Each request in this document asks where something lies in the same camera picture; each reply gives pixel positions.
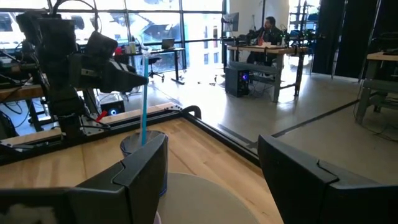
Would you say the black curtain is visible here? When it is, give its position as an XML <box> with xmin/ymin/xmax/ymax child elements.
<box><xmin>312</xmin><ymin>0</ymin><xmax>398</xmax><ymax>78</ymax></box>

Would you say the person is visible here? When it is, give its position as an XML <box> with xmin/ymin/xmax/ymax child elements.
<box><xmin>247</xmin><ymin>16</ymin><xmax>284</xmax><ymax>65</ymax></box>

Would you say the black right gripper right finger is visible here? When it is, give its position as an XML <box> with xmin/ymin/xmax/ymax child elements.
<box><xmin>257</xmin><ymin>135</ymin><xmax>398</xmax><ymax>224</ymax></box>

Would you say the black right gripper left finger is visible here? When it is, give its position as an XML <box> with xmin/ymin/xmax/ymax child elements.
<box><xmin>0</xmin><ymin>134</ymin><xmax>169</xmax><ymax>224</ymax></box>

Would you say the computer tower with blue ring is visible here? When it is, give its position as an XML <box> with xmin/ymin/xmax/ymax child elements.
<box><xmin>99</xmin><ymin>99</ymin><xmax>126</xmax><ymax>116</ymax></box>

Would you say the black aluminium table frame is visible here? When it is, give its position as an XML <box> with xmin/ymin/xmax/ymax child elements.
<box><xmin>0</xmin><ymin>105</ymin><xmax>261</xmax><ymax>167</ymax></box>

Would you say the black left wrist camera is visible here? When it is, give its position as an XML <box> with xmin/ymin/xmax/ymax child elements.
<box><xmin>85</xmin><ymin>30</ymin><xmax>118</xmax><ymax>58</ymax></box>

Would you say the blue drinking straw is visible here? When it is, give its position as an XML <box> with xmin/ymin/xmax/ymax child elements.
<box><xmin>139</xmin><ymin>51</ymin><xmax>150</xmax><ymax>147</ymax></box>

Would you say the blue translucent cup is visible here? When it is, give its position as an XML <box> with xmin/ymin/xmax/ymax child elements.
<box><xmin>119</xmin><ymin>130</ymin><xmax>169</xmax><ymax>197</ymax></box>

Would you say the computer monitor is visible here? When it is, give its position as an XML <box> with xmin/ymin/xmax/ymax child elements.
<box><xmin>222</xmin><ymin>12</ymin><xmax>240</xmax><ymax>32</ymax></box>

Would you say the laptop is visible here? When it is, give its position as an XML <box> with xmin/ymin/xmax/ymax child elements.
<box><xmin>160</xmin><ymin>37</ymin><xmax>176</xmax><ymax>50</ymax></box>

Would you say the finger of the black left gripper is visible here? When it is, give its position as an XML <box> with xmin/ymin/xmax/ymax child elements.
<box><xmin>101</xmin><ymin>60</ymin><xmax>149</xmax><ymax>94</ymax></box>

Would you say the wooden workbench with grey legs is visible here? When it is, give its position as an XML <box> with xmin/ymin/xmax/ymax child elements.
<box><xmin>356</xmin><ymin>51</ymin><xmax>398</xmax><ymax>125</ymax></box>

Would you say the wooden desk with grey legs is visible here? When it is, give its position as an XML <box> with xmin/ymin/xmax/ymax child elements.
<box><xmin>226</xmin><ymin>44</ymin><xmax>309</xmax><ymax>103</ymax></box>

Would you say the black office chair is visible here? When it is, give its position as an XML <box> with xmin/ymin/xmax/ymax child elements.
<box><xmin>147</xmin><ymin>55</ymin><xmax>165</xmax><ymax>82</ymax></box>

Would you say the round grey placemat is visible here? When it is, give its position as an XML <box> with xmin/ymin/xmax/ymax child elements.
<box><xmin>157</xmin><ymin>172</ymin><xmax>261</xmax><ymax>224</ymax></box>

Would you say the black computer tower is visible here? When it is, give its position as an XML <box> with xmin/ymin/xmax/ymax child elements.
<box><xmin>224</xmin><ymin>67</ymin><xmax>250</xmax><ymax>98</ymax></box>

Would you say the black desk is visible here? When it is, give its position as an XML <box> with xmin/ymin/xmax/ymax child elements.
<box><xmin>133</xmin><ymin>47</ymin><xmax>187</xmax><ymax>85</ymax></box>

